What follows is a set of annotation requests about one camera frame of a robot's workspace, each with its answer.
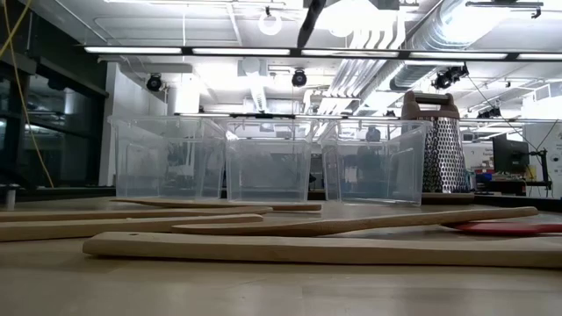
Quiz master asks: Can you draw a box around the cluttered background desk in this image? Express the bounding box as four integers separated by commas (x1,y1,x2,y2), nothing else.
472,164,554,197

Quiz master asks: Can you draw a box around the black computer monitor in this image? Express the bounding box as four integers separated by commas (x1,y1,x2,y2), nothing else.
491,133,530,176

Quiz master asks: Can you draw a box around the wooden round spoon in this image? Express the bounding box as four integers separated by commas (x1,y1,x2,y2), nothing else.
170,206,539,238

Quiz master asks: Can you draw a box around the wooden slotted spoon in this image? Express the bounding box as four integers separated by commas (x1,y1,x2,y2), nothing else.
82,231,562,269

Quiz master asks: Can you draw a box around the yellow extension cable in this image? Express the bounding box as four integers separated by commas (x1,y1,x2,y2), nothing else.
0,0,56,190

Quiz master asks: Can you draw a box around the metal box grater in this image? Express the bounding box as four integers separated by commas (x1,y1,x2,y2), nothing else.
401,90,475,205

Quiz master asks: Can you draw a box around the silver ventilation duct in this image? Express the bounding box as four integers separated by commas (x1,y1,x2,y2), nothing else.
388,0,545,91

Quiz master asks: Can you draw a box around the narrow wooden spatula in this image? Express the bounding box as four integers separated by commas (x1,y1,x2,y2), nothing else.
109,197,323,212

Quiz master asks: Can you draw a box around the wide wooden spatula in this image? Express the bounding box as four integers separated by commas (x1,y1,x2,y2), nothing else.
0,213,264,243

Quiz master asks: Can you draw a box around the clear plastic bin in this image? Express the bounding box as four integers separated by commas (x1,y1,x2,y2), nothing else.
319,118,434,207
107,114,230,201
223,117,321,204

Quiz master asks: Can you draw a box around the white round ceiling lamp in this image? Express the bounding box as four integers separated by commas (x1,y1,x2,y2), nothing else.
257,6,283,37

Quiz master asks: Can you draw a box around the black ceiling light rail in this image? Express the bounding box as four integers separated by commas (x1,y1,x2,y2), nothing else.
83,45,562,61

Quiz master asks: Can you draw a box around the person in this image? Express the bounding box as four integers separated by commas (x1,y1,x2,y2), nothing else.
354,126,392,185

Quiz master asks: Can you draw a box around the red silicone spatula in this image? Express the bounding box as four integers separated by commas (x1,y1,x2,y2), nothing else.
442,221,562,236

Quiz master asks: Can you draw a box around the silver metal post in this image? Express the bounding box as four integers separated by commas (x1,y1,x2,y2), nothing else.
0,183,22,211

